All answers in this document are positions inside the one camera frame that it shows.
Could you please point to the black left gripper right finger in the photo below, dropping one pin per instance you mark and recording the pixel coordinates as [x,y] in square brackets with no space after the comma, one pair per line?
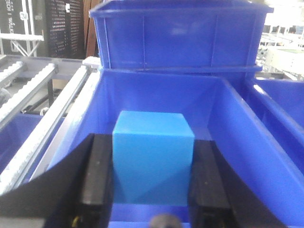
[218,198]

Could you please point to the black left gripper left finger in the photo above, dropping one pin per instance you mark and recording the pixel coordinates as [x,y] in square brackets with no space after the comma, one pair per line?
[75,193]

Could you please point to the blue cube block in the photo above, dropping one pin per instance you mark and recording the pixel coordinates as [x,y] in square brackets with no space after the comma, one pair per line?
[152,155]

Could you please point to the blue bin far left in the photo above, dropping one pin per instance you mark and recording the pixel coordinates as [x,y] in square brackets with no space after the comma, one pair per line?
[14,135]

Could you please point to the blue plastic bin front left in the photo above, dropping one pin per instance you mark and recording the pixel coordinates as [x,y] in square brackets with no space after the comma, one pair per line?
[215,112]

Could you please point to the blue plastic bin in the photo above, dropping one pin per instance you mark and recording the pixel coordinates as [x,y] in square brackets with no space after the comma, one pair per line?
[215,112]
[279,104]

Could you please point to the white roller track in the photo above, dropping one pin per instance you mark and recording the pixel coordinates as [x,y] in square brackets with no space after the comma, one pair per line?
[10,109]

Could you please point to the blue plastic bin front right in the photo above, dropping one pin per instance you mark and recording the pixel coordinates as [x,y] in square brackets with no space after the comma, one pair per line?
[279,104]

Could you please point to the stacked blue bin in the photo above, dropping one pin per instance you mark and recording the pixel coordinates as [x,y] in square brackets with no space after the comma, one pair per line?
[178,35]

